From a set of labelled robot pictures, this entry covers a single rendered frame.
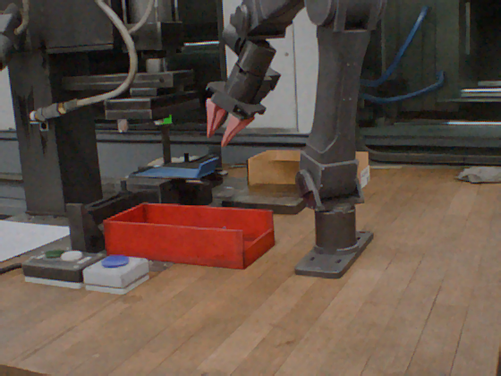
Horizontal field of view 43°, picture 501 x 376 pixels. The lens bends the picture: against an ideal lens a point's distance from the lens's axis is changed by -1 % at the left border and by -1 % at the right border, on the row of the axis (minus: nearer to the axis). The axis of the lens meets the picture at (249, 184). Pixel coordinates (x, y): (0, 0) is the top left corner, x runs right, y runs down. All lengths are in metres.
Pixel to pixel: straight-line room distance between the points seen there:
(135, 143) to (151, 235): 1.09
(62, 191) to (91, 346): 0.65
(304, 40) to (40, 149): 0.78
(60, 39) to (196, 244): 0.54
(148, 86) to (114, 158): 0.95
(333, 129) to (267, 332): 0.32
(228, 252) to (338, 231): 0.17
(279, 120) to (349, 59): 0.95
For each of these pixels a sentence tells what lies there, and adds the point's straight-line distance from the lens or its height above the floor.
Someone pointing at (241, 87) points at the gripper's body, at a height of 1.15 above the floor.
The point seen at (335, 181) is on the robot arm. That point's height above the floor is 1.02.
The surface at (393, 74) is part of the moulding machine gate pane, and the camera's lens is 1.66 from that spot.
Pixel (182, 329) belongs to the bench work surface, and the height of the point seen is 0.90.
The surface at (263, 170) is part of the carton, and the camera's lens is 1.43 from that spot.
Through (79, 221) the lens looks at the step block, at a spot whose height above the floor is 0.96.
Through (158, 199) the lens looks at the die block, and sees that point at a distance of 1.18.
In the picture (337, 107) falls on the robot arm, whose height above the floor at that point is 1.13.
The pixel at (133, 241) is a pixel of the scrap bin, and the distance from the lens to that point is 1.03.
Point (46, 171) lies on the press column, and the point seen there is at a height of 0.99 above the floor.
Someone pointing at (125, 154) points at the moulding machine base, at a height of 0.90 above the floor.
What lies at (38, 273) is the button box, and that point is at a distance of 0.98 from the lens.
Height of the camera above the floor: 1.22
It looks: 12 degrees down
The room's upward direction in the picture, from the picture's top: 4 degrees counter-clockwise
